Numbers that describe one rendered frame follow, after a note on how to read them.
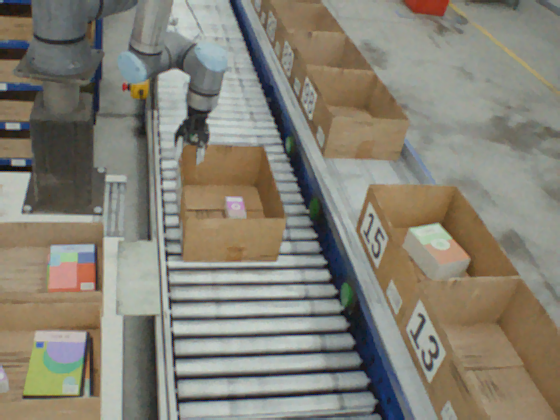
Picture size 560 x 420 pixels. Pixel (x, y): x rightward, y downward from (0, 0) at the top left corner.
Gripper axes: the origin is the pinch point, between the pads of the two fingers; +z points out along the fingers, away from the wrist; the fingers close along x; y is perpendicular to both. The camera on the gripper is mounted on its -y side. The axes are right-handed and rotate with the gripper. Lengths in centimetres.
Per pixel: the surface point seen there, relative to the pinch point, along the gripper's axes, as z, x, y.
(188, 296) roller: 24.6, 2.2, 32.8
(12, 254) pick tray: 28, -48, 18
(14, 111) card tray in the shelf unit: 47, -65, -97
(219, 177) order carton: 18.3, 16.1, -18.8
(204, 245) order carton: 16.3, 6.6, 19.9
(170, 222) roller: 24.9, -1.1, 0.2
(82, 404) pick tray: 19, -25, 73
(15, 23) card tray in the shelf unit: 4, -66, -96
